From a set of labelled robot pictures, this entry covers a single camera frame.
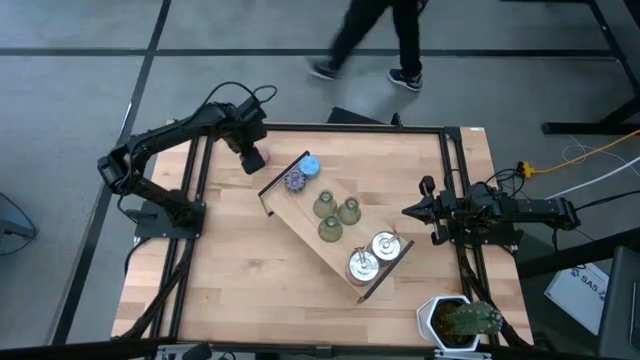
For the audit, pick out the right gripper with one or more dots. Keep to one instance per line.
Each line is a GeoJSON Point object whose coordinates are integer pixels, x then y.
{"type": "Point", "coordinates": [444, 212]}

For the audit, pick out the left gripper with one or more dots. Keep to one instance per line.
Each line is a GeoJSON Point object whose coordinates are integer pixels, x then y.
{"type": "Point", "coordinates": [252, 161]}

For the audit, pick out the ribbed metal candle tin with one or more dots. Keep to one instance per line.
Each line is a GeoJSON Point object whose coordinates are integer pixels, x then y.
{"type": "Point", "coordinates": [362, 267]}
{"type": "Point", "coordinates": [385, 246]}

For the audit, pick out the green ribbed glass candlestick holder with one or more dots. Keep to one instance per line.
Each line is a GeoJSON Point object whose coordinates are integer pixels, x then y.
{"type": "Point", "coordinates": [325, 206]}
{"type": "Point", "coordinates": [349, 213]}
{"type": "Point", "coordinates": [330, 230]}

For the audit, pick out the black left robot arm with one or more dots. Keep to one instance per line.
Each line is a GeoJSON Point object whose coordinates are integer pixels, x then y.
{"type": "Point", "coordinates": [165, 132]}

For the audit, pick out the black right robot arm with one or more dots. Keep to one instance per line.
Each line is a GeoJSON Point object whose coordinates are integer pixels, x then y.
{"type": "Point", "coordinates": [540, 210]}

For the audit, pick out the cactus in white pot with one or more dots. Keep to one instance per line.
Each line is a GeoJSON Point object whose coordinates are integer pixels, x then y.
{"type": "Point", "coordinates": [472, 320]}

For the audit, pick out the black beam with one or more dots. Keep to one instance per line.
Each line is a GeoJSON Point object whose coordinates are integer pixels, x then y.
{"type": "Point", "coordinates": [575, 255]}

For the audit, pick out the white printed box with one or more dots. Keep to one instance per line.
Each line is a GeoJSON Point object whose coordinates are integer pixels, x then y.
{"type": "Point", "coordinates": [575, 300]}

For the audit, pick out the person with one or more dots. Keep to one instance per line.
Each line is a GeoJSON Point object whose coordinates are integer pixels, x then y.
{"type": "Point", "coordinates": [407, 30]}

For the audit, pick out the black desk stand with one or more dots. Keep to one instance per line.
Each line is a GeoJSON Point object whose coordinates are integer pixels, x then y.
{"type": "Point", "coordinates": [590, 128]}

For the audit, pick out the black rig crossbar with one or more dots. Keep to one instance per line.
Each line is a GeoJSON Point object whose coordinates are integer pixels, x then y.
{"type": "Point", "coordinates": [275, 347]}

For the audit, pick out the grey cabinet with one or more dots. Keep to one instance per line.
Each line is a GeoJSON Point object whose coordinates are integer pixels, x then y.
{"type": "Point", "coordinates": [620, 310]}

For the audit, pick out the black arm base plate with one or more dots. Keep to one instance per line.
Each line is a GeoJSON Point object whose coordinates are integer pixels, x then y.
{"type": "Point", "coordinates": [500, 241]}
{"type": "Point", "coordinates": [150, 227]}

